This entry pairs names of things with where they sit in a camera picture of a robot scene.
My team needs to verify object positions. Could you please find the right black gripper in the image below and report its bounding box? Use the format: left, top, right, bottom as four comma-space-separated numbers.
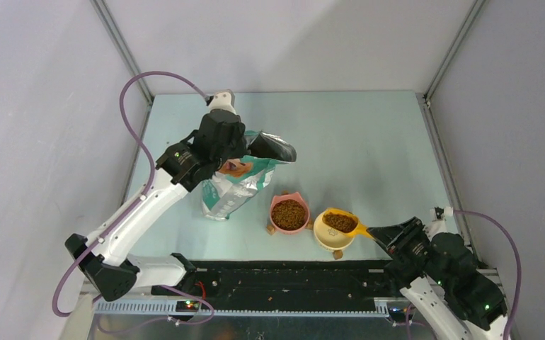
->
367, 215, 451, 288

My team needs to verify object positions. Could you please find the orange plastic food scoop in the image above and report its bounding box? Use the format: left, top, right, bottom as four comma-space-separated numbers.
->
322, 208, 374, 239

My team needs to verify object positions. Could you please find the green dog food bag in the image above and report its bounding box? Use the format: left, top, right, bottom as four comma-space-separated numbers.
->
201, 130, 297, 221

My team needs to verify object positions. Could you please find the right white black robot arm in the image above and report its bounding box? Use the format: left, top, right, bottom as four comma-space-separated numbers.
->
367, 217, 510, 339

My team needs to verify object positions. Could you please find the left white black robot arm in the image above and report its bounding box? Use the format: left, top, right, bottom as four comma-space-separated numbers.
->
64, 109, 247, 302

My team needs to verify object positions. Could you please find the yellow cat-ear pet bowl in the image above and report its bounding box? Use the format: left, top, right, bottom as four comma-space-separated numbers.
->
312, 208, 354, 260

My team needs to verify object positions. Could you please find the pink cat-ear pet bowl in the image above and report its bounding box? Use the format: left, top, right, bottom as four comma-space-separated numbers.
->
266, 191, 313, 235

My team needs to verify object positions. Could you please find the kibble in pink bowl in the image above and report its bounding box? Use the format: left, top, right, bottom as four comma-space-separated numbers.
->
270, 199, 306, 231

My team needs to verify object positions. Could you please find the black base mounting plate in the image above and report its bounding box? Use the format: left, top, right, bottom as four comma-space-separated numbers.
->
176, 260, 405, 312

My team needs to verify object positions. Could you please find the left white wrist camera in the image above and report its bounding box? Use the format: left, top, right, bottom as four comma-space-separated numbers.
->
207, 89, 236, 114

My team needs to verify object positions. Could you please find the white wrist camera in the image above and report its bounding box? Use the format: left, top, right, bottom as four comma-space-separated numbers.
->
426, 206, 454, 239
207, 89, 236, 114

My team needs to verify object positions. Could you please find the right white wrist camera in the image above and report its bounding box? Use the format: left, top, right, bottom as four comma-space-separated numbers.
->
426, 206, 454, 239

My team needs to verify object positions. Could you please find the left corner aluminium post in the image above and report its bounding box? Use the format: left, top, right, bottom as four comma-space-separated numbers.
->
89, 0, 155, 105

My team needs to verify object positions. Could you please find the corner aluminium post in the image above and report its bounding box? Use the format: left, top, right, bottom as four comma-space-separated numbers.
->
89, 0, 155, 105
423, 0, 487, 102

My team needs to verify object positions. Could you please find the aluminium frame rail base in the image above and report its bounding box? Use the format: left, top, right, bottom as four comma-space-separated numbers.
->
91, 261, 510, 339

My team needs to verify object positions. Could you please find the right corner aluminium post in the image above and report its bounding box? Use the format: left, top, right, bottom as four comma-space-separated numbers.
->
423, 0, 487, 102

